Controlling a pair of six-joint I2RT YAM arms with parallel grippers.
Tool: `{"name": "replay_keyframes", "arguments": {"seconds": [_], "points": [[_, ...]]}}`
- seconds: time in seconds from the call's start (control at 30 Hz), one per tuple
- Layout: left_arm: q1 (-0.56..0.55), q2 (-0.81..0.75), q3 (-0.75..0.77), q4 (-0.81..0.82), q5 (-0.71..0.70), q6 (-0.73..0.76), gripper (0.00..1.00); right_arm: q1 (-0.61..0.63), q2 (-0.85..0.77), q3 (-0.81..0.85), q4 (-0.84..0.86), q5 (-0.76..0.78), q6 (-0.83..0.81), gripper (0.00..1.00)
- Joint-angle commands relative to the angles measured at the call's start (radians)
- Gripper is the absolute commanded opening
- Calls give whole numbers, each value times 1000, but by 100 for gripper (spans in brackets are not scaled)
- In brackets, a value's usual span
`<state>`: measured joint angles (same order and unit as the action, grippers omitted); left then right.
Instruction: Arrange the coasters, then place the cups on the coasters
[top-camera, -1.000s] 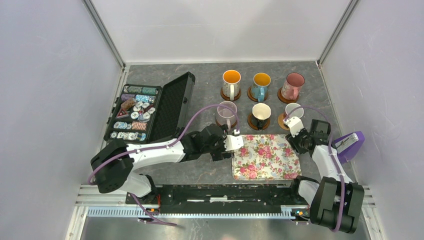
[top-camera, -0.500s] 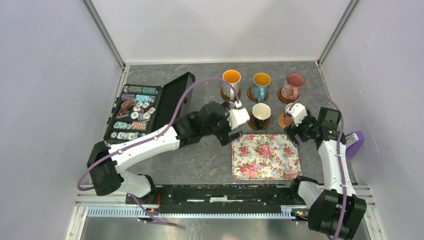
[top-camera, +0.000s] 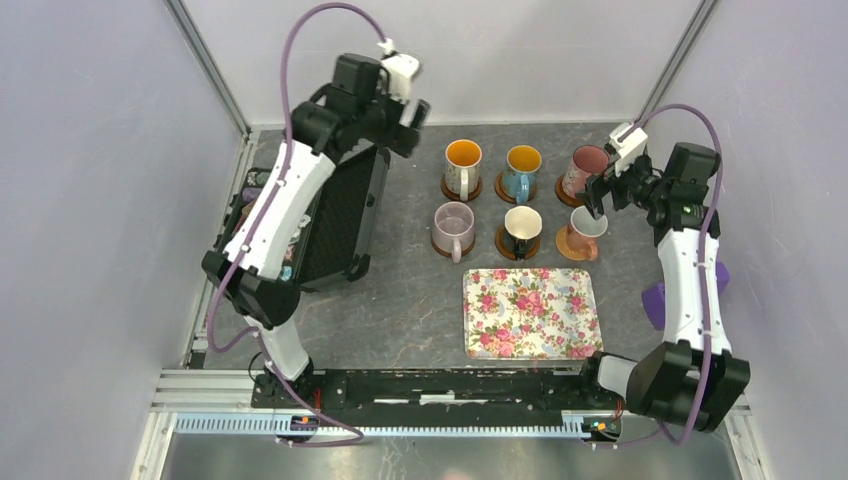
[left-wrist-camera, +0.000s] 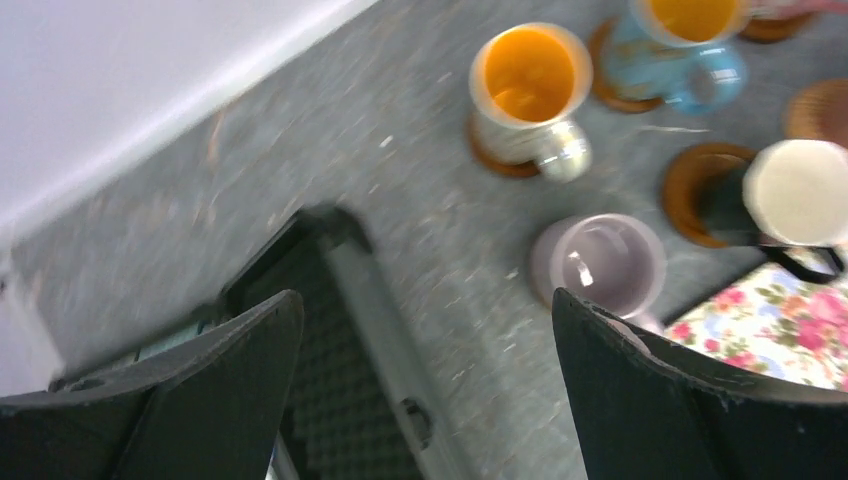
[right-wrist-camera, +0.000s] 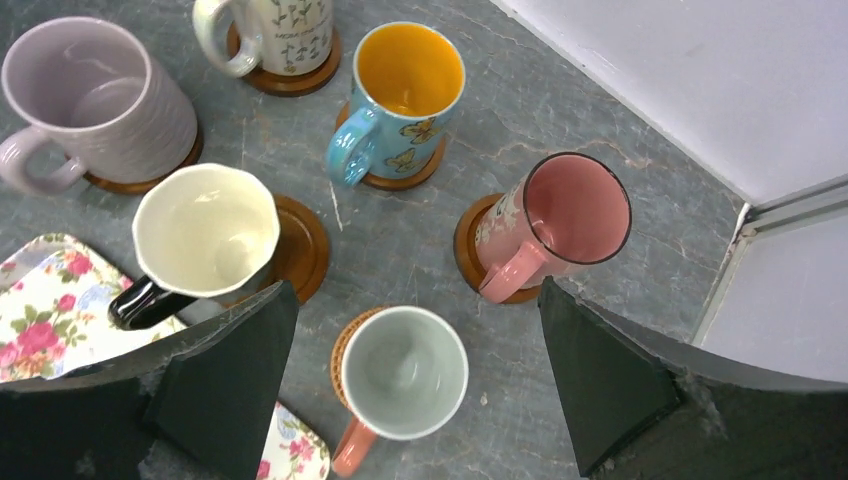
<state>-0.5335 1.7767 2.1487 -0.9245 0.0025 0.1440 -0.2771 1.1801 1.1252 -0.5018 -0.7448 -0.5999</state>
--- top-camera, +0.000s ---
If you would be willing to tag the wooden coaster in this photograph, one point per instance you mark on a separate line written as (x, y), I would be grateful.
(572, 190)
(514, 248)
(449, 254)
(456, 197)
(504, 195)

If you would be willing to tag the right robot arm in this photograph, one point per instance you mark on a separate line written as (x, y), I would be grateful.
(692, 379)

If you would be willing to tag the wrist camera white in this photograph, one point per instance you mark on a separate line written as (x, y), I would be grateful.
(624, 144)
(402, 70)

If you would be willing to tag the black mug cream inside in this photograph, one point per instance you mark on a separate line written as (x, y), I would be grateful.
(523, 222)

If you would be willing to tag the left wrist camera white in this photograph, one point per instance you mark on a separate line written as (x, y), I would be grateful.
(402, 70)

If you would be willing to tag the blue mug yellow inside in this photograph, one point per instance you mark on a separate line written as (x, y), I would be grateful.
(523, 163)

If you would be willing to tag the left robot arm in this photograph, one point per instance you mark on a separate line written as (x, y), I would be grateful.
(246, 271)

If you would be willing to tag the pink ghost mug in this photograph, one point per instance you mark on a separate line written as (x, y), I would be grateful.
(587, 160)

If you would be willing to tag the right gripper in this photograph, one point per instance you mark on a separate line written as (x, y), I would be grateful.
(599, 186)

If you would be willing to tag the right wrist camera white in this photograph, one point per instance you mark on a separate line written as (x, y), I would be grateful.
(624, 144)

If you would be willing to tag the floral mug orange inside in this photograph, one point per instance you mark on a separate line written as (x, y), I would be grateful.
(463, 160)

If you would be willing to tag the lilac mug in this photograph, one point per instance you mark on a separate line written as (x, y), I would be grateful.
(453, 227)

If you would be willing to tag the cork coaster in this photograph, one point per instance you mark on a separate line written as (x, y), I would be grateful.
(563, 246)

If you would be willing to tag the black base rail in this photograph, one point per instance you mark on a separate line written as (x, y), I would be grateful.
(439, 398)

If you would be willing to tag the white floral mug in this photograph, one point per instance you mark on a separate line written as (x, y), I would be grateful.
(583, 221)

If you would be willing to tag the floral serving tray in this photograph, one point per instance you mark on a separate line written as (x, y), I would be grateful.
(530, 314)

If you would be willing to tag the purple metronome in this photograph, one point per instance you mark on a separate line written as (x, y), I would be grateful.
(653, 298)

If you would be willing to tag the black poker chip case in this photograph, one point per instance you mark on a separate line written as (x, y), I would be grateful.
(333, 238)

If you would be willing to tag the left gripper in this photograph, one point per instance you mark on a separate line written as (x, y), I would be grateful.
(398, 137)

